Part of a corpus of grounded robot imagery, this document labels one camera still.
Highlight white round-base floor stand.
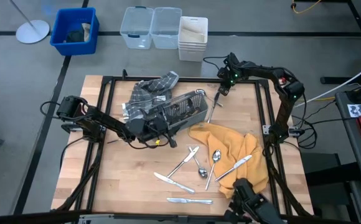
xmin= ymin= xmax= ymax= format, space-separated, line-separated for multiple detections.
xmin=8 ymin=0 xmax=51 ymax=45

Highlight short silver spoon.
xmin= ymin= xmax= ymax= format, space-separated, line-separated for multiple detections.
xmin=188 ymin=146 xmax=209 ymax=180

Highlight clear plastic bin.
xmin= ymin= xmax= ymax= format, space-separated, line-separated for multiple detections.
xmin=150 ymin=6 xmax=183 ymax=50

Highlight black cable bundle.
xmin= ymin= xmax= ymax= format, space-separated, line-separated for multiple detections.
xmin=292 ymin=107 xmax=319 ymax=151

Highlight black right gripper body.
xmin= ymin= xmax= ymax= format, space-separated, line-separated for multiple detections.
xmin=217 ymin=52 xmax=241 ymax=86

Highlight yellow looped cable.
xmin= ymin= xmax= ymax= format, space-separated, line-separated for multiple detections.
xmin=291 ymin=0 xmax=323 ymax=15

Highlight white cable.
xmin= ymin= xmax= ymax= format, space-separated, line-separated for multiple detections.
xmin=295 ymin=58 xmax=361 ymax=108

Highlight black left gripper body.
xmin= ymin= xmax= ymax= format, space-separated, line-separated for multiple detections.
xmin=126 ymin=116 xmax=169 ymax=144

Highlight white stacked bins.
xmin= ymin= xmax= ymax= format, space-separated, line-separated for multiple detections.
xmin=177 ymin=16 xmax=209 ymax=63

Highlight long silver spoon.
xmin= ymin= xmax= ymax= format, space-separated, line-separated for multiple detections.
xmin=204 ymin=149 xmax=222 ymax=191

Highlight dark grey desk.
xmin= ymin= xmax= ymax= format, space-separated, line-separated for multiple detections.
xmin=334 ymin=79 xmax=361 ymax=224

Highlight beige folded item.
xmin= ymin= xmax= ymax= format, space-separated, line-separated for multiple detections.
xmin=80 ymin=22 xmax=92 ymax=43

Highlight dark cloth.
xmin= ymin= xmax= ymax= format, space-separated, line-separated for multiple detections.
xmin=64 ymin=29 xmax=85 ymax=44

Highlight clear bin with dark handle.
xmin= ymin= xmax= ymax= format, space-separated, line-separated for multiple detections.
xmin=120 ymin=6 xmax=154 ymax=50

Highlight blue plastic bin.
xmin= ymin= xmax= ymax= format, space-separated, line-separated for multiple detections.
xmin=49 ymin=7 xmax=100 ymax=57

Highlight yellow floor cable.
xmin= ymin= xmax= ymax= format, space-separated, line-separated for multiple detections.
xmin=297 ymin=96 xmax=337 ymax=103

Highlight beige cloth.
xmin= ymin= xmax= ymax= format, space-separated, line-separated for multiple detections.
xmin=180 ymin=27 xmax=207 ymax=44

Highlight silver table knife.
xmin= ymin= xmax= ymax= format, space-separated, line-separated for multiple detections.
xmin=214 ymin=154 xmax=253 ymax=183
xmin=207 ymin=91 xmax=221 ymax=124
xmin=167 ymin=146 xmax=200 ymax=179
xmin=166 ymin=197 xmax=214 ymax=205
xmin=154 ymin=172 xmax=196 ymax=195

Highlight yellow terry towel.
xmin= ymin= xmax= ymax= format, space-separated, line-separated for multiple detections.
xmin=188 ymin=121 xmax=270 ymax=212

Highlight grey mesh silverware basket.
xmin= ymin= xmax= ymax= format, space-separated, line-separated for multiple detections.
xmin=143 ymin=90 xmax=209 ymax=135

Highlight black bulky object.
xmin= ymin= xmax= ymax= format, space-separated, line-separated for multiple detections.
xmin=223 ymin=177 xmax=286 ymax=224

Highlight grey checked dish towel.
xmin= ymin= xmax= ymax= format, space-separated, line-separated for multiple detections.
xmin=121 ymin=70 xmax=180 ymax=125

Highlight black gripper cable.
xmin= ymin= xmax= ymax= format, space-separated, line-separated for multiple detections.
xmin=127 ymin=136 xmax=171 ymax=150

